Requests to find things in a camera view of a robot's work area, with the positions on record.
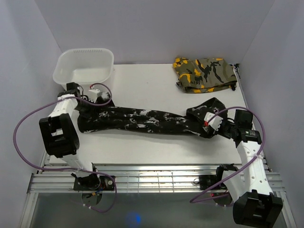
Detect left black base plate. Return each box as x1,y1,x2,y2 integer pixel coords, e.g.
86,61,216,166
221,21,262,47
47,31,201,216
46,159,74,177
73,176,114,191

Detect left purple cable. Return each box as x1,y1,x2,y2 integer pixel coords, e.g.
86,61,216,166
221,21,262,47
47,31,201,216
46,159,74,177
13,83,118,212

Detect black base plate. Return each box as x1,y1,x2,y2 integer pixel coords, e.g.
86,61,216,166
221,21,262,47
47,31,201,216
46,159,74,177
73,176,114,191
199,174,244,190

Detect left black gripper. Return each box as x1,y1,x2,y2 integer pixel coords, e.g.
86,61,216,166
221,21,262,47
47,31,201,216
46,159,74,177
75,98,97,120

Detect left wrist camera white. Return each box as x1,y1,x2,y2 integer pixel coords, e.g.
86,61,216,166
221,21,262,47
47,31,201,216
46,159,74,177
87,89,102,103

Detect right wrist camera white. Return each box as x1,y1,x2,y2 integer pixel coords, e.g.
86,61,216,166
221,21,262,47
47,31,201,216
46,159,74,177
203,112,224,131

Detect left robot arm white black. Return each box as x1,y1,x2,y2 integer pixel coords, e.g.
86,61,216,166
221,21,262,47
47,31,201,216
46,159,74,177
39,82,101,190

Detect black white tie-dye trousers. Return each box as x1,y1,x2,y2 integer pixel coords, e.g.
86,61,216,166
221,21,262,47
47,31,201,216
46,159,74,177
77,92,228,138

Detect white plastic basin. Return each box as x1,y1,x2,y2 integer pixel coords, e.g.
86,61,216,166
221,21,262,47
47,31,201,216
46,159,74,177
53,48,114,90

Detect aluminium frame rail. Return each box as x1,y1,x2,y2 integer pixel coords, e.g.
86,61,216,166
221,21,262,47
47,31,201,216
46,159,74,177
19,163,297,228

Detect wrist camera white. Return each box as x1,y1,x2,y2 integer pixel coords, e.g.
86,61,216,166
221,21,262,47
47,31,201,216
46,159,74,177
87,89,102,103
203,112,224,131

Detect folded camouflage trousers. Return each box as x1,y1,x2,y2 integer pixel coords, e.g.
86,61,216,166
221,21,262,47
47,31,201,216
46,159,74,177
172,57,237,94

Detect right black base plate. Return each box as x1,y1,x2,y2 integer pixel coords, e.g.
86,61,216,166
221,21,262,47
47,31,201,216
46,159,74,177
199,174,244,190

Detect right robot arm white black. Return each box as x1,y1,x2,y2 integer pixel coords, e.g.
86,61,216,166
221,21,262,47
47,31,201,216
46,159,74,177
204,109,283,228

